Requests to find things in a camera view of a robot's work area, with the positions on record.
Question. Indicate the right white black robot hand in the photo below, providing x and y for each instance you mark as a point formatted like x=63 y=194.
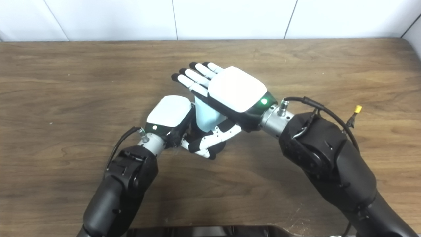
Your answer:
x=236 y=89

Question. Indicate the black plastic nozzle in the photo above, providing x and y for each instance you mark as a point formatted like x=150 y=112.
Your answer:
x=219 y=144

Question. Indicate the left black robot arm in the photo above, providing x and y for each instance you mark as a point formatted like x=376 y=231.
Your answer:
x=121 y=187

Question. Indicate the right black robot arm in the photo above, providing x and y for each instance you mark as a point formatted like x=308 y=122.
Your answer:
x=329 y=158

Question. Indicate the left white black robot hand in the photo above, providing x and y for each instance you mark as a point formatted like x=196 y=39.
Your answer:
x=169 y=112

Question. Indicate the black robot torso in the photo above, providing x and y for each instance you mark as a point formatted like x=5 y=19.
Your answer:
x=210 y=232

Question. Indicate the light blue cup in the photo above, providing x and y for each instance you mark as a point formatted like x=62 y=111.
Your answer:
x=207 y=118

